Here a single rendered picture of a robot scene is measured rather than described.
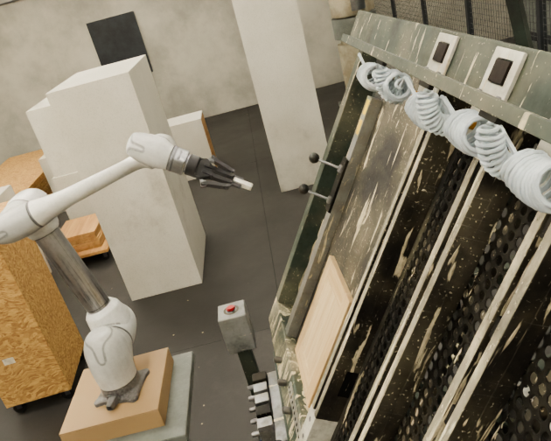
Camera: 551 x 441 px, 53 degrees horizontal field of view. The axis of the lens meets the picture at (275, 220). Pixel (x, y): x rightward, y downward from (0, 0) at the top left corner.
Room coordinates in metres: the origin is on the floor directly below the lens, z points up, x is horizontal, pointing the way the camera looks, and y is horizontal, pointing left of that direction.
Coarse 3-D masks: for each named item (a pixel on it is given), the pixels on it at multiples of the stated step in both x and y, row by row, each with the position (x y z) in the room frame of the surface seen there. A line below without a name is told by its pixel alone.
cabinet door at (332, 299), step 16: (336, 272) 1.58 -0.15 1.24; (320, 288) 1.67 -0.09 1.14; (336, 288) 1.54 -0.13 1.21; (320, 304) 1.62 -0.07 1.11; (336, 304) 1.49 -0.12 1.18; (320, 320) 1.57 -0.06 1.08; (336, 320) 1.44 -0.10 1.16; (304, 336) 1.65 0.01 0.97; (320, 336) 1.52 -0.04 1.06; (336, 336) 1.40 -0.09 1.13; (304, 352) 1.61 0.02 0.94; (320, 352) 1.47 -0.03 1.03; (304, 368) 1.54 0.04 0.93; (320, 368) 1.42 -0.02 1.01; (304, 384) 1.49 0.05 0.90
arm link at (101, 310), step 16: (32, 192) 2.04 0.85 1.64; (48, 224) 1.99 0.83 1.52; (32, 240) 2.01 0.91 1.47; (48, 240) 1.99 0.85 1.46; (64, 240) 2.03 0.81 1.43; (48, 256) 2.00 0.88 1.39; (64, 256) 1.99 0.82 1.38; (64, 272) 1.99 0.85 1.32; (80, 272) 2.00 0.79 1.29; (80, 288) 1.99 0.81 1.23; (96, 288) 2.01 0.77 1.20; (96, 304) 1.99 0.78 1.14; (112, 304) 2.01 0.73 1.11; (96, 320) 1.96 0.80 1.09; (112, 320) 1.96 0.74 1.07; (128, 320) 2.00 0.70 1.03
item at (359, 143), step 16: (368, 96) 1.82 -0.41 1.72; (368, 112) 1.79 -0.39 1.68; (368, 128) 1.79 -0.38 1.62; (352, 144) 1.81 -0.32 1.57; (352, 160) 1.79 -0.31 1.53; (352, 176) 1.79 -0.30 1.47; (336, 208) 1.79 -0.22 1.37; (336, 224) 1.79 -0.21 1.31; (320, 240) 1.79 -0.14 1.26; (320, 256) 1.79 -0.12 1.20; (304, 288) 1.79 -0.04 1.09; (304, 304) 1.79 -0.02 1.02; (288, 320) 1.83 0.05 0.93
